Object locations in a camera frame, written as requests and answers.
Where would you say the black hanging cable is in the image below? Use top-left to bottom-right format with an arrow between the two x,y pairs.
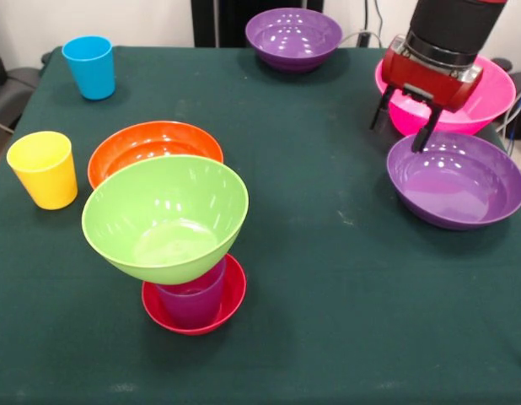
372,0 -> 384,46

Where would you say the purple plastic cup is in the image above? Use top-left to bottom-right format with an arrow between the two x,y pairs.
154,256 -> 227,330

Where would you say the black office chair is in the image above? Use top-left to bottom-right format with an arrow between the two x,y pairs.
0,29 -> 45,174

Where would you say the purple wide shallow bowl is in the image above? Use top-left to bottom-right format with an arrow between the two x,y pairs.
385,131 -> 521,231

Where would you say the dark green table cloth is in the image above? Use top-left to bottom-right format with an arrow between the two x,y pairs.
0,45 -> 521,405

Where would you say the purple rounded deep bowl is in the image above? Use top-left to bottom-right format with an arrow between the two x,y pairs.
244,8 -> 343,73

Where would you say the orange wide shallow bowl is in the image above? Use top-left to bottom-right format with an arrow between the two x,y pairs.
87,121 -> 224,191

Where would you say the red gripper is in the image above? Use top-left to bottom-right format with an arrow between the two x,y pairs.
368,35 -> 484,154

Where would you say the blue plastic cup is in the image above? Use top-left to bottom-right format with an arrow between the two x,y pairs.
61,35 -> 117,101

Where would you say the yellow plastic cup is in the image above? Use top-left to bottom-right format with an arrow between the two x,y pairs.
6,130 -> 79,211

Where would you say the red small bowl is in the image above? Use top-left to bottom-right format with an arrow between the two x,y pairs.
141,252 -> 248,337

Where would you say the green bowl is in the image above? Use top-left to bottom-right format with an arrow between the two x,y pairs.
81,154 -> 250,286

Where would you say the grey blue cable bundle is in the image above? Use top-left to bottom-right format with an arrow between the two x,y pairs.
495,84 -> 521,181

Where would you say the pink large bowl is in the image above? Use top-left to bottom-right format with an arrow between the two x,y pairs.
373,54 -> 518,138

